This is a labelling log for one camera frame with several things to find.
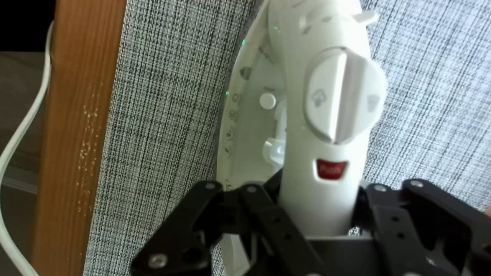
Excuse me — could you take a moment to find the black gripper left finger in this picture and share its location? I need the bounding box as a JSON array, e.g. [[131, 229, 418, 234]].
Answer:
[[129, 168, 329, 276]]

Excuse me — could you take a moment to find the white pressing iron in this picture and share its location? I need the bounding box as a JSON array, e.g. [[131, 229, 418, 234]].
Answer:
[[217, 0, 388, 276]]

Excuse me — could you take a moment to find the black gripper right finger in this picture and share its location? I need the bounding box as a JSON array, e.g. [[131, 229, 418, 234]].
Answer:
[[350, 178, 491, 276]]

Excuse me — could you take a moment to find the white iron power cord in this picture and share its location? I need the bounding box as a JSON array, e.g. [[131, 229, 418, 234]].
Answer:
[[0, 21, 55, 276]]

